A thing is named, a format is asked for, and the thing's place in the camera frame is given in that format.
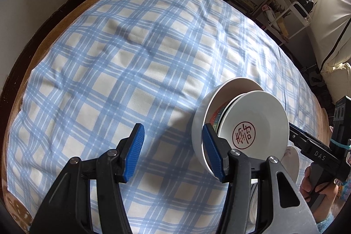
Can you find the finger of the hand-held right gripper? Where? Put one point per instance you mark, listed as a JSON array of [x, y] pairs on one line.
[[299, 139]]

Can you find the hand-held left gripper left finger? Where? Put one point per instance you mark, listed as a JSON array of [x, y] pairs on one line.
[[134, 151]]

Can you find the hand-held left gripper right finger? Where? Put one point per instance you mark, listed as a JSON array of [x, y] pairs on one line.
[[214, 154]]

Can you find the white cherry print plate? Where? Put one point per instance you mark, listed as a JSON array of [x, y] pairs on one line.
[[292, 165]]

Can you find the large white bowl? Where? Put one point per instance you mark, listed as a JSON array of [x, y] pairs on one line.
[[198, 129]]

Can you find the small red patterned bowl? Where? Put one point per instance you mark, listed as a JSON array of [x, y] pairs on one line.
[[218, 117]]

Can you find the white bowl red symbol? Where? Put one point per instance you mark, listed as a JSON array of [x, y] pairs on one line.
[[260, 113]]

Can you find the person's right forearm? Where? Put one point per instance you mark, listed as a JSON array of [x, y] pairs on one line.
[[326, 224]]

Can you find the person's right hand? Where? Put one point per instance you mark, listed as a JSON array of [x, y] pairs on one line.
[[323, 201]]

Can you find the white padded coat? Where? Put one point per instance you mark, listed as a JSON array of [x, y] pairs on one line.
[[340, 80]]

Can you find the blue checked cloth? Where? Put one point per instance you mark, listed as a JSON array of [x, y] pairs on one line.
[[123, 58]]

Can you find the white trolley cart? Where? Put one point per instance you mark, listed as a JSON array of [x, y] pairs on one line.
[[293, 20]]

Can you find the white hanging jacket black stripe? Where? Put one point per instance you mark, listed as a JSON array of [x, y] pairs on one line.
[[334, 17]]

